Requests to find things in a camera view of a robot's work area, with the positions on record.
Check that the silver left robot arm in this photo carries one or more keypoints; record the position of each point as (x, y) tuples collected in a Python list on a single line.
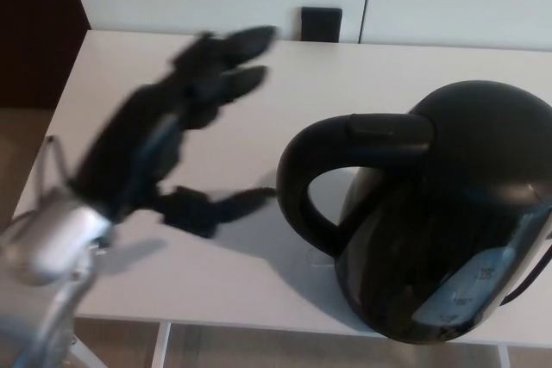
[(56, 230)]

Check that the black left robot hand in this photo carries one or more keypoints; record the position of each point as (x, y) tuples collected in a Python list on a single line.
[(129, 144)]

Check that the black wall socket box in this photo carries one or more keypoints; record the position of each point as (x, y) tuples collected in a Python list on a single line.
[(321, 24)]

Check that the white metal table leg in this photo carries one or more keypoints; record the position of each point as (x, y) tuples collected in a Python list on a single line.
[(161, 346), (506, 357)]

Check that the black electric kettle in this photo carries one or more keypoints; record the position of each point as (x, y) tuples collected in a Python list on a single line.
[(431, 213)]

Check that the dark brown cabinet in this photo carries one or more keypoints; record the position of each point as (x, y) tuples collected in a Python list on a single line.
[(34, 27)]

